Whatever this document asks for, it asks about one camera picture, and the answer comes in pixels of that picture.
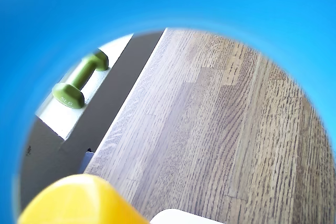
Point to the green dumbbell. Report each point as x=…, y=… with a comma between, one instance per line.
x=69, y=95

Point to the yellow peg on white base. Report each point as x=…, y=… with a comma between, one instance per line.
x=78, y=203

